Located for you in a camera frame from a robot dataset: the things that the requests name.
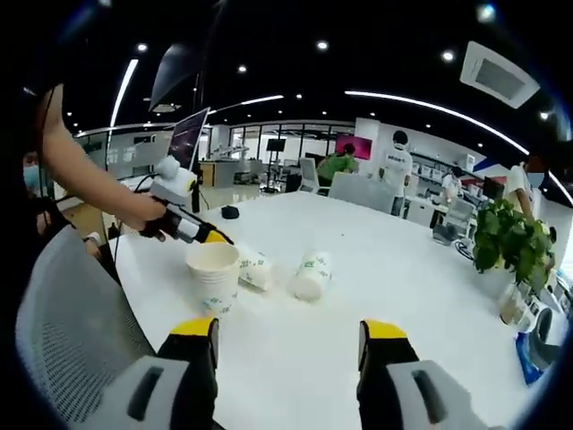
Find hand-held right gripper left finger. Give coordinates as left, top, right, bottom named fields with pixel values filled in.
left=100, top=316, right=220, bottom=430

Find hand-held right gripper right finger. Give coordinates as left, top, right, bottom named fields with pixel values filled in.
left=356, top=318, right=483, bottom=430

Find person's left hand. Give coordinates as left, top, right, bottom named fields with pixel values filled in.
left=133, top=196, right=180, bottom=244

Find black laptop stand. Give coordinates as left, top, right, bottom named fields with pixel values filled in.
left=190, top=172, right=202, bottom=215

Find white laptop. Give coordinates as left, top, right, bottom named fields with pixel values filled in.
left=120, top=106, right=211, bottom=194

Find white table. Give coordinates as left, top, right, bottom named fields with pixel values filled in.
left=109, top=192, right=569, bottom=430

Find black screen on stand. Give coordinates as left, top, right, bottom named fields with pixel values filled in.
left=267, top=138, right=287, bottom=194

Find dark hanging ceiling panel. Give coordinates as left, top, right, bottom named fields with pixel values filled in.
left=150, top=42, right=207, bottom=113

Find linear ceiling light strip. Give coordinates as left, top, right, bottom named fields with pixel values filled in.
left=109, top=58, right=139, bottom=129
left=208, top=94, right=285, bottom=116
left=343, top=90, right=530, bottom=156

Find grey mesh office chair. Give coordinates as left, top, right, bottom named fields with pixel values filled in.
left=15, top=223, right=243, bottom=430

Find white office chair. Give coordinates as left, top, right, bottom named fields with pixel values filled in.
left=298, top=157, right=321, bottom=194

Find blue packet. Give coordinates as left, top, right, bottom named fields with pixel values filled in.
left=514, top=331, right=545, bottom=386

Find light grey office chair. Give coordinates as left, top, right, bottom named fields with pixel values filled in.
left=329, top=172, right=398, bottom=212

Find grey curved holder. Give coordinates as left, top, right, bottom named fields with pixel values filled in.
left=526, top=307, right=566, bottom=373

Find grey desk device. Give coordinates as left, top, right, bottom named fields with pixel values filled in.
left=432, top=222, right=460, bottom=246

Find pink monitor screen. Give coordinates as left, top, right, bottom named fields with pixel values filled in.
left=335, top=133, right=373, bottom=160

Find white office desk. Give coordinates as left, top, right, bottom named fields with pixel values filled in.
left=405, top=196, right=475, bottom=229

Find green plant in glass vase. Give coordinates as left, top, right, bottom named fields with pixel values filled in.
left=472, top=198, right=556, bottom=326

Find round ceiling downlights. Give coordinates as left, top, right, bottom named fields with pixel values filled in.
left=64, top=39, right=550, bottom=149

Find white storage shelf with boxes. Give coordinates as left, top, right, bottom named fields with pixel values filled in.
left=410, top=150, right=489, bottom=194

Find white ceiling air vent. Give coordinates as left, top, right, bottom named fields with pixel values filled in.
left=459, top=39, right=542, bottom=108

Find black coiled cable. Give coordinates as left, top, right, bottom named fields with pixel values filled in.
left=454, top=236, right=476, bottom=261

